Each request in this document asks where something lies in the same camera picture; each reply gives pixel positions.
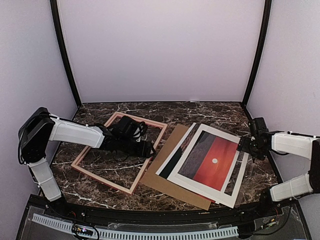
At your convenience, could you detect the white slotted cable duct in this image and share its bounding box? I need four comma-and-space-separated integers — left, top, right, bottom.
31, 213, 239, 240

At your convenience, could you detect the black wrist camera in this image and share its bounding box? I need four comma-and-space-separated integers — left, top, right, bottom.
113, 116, 148, 139
248, 117, 269, 138

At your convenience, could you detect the red and grey photo print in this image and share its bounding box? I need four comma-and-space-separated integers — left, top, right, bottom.
155, 122, 247, 197

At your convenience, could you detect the brown cardboard backing board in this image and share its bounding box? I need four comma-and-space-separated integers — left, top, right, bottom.
140, 124, 212, 210

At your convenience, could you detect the clear acrylic sheet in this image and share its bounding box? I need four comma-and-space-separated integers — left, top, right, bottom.
210, 124, 254, 208

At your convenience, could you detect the right connector board with wires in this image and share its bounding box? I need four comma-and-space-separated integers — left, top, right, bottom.
260, 218, 277, 230

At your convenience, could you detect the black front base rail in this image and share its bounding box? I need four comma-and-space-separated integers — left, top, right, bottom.
23, 194, 297, 229

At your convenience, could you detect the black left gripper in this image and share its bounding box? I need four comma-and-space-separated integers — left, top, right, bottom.
118, 136, 156, 159

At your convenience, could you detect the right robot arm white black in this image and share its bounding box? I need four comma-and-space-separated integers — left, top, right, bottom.
237, 131, 320, 217

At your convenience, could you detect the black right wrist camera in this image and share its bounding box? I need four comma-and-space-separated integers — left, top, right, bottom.
248, 117, 269, 138

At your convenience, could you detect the black left enclosure post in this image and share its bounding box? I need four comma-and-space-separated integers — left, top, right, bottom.
49, 0, 82, 108

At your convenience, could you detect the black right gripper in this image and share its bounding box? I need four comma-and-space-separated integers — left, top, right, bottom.
237, 136, 267, 161

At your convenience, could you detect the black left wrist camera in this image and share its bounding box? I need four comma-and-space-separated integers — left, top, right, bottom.
113, 116, 148, 139

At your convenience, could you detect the light wooden picture frame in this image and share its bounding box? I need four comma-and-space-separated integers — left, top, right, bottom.
71, 112, 168, 195

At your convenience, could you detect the small circuit board with leds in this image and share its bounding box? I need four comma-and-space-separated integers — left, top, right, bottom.
71, 224, 94, 237

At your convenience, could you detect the black enclosure post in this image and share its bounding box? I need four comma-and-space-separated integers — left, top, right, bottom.
49, 0, 82, 108
241, 0, 272, 109

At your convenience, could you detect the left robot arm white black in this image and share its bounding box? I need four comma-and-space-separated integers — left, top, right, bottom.
17, 107, 156, 218

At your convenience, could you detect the black right enclosure post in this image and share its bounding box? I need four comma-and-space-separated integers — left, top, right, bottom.
241, 0, 272, 109

